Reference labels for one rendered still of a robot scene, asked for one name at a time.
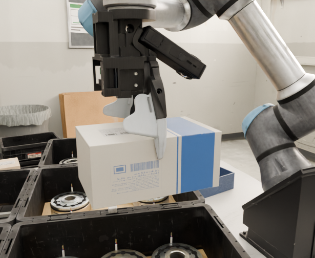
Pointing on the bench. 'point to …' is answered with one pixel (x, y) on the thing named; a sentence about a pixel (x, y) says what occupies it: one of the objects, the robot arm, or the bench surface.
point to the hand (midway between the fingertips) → (146, 145)
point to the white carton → (146, 162)
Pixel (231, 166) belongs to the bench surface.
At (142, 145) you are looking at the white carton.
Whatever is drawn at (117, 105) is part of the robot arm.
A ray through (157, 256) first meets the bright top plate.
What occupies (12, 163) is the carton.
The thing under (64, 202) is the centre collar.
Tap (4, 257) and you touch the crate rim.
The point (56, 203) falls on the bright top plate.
